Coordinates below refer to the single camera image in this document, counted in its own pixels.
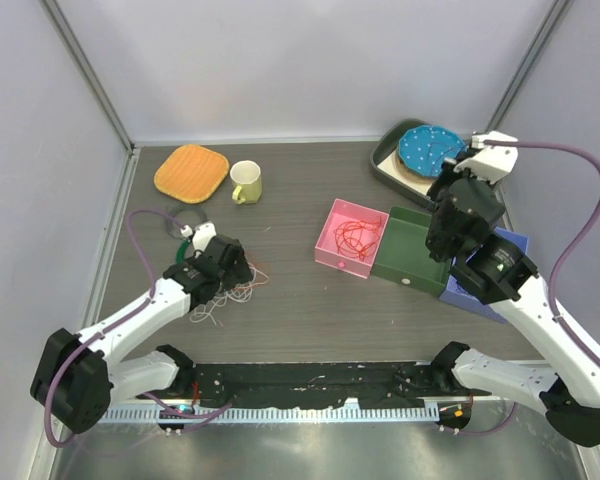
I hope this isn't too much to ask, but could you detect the green drawer box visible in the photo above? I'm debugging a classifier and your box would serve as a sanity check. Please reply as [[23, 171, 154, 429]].
[[371, 206, 450, 298]]

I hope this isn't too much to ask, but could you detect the yellow-green mug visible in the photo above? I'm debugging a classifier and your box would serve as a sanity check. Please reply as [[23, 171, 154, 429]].
[[229, 160, 262, 205]]

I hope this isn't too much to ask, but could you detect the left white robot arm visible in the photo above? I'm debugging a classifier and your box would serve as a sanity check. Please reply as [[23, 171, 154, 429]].
[[30, 234, 253, 434]]

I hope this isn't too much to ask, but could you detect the dark green tray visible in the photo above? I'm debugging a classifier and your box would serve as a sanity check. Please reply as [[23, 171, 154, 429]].
[[370, 119, 475, 208]]

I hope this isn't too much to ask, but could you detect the blue dotted plate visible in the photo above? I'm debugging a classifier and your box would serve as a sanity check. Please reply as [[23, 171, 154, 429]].
[[397, 124, 468, 178]]

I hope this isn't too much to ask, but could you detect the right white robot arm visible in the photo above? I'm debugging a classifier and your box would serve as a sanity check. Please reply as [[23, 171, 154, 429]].
[[425, 170, 600, 447]]

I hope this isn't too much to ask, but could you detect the orange cable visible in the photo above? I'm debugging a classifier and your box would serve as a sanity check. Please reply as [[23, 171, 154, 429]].
[[332, 214, 384, 261], [229, 259, 266, 294]]

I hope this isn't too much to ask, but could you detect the white square board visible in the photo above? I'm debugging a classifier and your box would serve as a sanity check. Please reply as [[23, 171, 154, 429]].
[[378, 149, 433, 197]]

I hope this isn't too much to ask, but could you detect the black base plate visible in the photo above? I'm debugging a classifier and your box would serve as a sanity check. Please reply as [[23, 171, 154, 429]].
[[139, 360, 476, 409]]

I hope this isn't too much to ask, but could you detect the right aluminium frame post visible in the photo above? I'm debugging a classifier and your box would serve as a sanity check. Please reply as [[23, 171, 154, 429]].
[[486, 0, 574, 131]]

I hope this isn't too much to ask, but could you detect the left aluminium frame post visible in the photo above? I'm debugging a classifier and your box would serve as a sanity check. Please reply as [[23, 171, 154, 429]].
[[39, 0, 134, 154]]

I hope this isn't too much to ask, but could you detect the white cable duct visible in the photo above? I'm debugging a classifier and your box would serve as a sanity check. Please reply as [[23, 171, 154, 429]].
[[99, 402, 439, 425]]

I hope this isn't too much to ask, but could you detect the aluminium frame post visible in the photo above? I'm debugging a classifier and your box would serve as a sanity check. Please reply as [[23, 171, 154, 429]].
[[39, 0, 134, 154], [486, 0, 574, 131]]

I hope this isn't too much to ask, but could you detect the pink drawer box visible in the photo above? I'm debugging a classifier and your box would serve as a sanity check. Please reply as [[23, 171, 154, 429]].
[[314, 198, 389, 279]]

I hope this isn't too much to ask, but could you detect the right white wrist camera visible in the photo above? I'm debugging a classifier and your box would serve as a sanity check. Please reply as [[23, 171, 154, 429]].
[[453, 131, 518, 185]]

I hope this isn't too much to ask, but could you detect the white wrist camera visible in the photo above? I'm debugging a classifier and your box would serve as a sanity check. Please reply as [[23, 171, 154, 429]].
[[180, 221, 217, 251], [453, 131, 518, 185]]

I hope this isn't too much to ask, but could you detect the orange square plate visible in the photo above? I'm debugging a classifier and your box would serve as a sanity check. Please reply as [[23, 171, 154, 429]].
[[153, 144, 229, 204]]

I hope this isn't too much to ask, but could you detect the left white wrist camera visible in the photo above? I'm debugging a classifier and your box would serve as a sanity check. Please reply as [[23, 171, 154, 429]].
[[180, 221, 217, 251]]

